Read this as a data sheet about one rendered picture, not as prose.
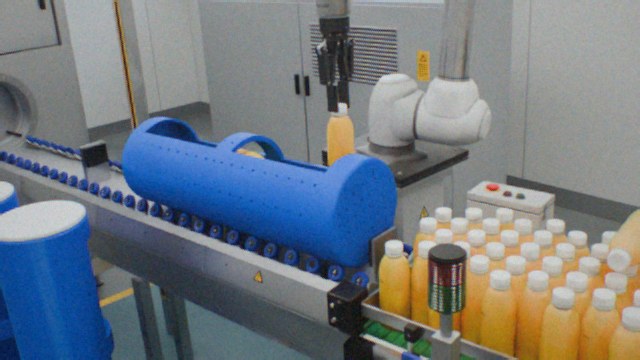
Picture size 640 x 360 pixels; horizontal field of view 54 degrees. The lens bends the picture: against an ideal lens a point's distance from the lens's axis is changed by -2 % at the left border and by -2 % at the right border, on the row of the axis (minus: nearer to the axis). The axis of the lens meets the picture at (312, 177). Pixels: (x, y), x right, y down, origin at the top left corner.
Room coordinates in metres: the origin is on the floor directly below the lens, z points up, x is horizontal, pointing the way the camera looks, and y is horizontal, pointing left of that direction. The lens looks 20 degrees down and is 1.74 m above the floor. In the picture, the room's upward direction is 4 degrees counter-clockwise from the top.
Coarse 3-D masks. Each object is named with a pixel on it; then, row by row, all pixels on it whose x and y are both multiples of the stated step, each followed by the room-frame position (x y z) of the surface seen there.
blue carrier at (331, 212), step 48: (144, 144) 1.92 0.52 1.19; (192, 144) 1.80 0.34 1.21; (240, 144) 1.72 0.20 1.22; (144, 192) 1.90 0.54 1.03; (192, 192) 1.71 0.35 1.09; (240, 192) 1.58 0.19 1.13; (288, 192) 1.48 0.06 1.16; (336, 192) 1.40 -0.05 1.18; (384, 192) 1.54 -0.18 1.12; (288, 240) 1.49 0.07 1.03; (336, 240) 1.38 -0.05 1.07
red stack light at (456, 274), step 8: (432, 264) 0.91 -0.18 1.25; (440, 264) 0.90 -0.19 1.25; (456, 264) 0.89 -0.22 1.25; (464, 264) 0.90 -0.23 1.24; (432, 272) 0.91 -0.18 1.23; (440, 272) 0.90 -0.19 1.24; (448, 272) 0.89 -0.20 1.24; (456, 272) 0.89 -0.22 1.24; (464, 272) 0.90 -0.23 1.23; (432, 280) 0.91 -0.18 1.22; (440, 280) 0.90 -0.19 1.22; (448, 280) 0.89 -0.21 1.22; (456, 280) 0.89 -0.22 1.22; (464, 280) 0.90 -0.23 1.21
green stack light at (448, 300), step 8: (432, 288) 0.91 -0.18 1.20; (440, 288) 0.90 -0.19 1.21; (448, 288) 0.89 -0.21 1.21; (456, 288) 0.89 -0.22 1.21; (464, 288) 0.90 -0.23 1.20; (432, 296) 0.91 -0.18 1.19; (440, 296) 0.90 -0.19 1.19; (448, 296) 0.89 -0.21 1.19; (456, 296) 0.89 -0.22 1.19; (464, 296) 0.90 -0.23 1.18; (432, 304) 0.91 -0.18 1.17; (440, 304) 0.90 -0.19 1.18; (448, 304) 0.89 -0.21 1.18; (456, 304) 0.89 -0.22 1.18; (464, 304) 0.90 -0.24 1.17; (440, 312) 0.90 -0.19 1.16; (448, 312) 0.89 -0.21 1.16; (456, 312) 0.89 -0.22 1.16
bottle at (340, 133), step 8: (336, 120) 1.57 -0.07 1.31; (344, 120) 1.57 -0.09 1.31; (328, 128) 1.58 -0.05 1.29; (336, 128) 1.56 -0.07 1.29; (344, 128) 1.56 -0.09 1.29; (352, 128) 1.58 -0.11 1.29; (328, 136) 1.58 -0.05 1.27; (336, 136) 1.56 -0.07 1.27; (344, 136) 1.56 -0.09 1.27; (352, 136) 1.57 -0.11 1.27; (328, 144) 1.58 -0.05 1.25; (336, 144) 1.56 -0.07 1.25; (344, 144) 1.56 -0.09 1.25; (352, 144) 1.57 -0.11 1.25; (328, 152) 1.58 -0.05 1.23; (336, 152) 1.56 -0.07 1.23; (344, 152) 1.56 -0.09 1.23; (352, 152) 1.57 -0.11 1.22; (328, 160) 1.58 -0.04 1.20
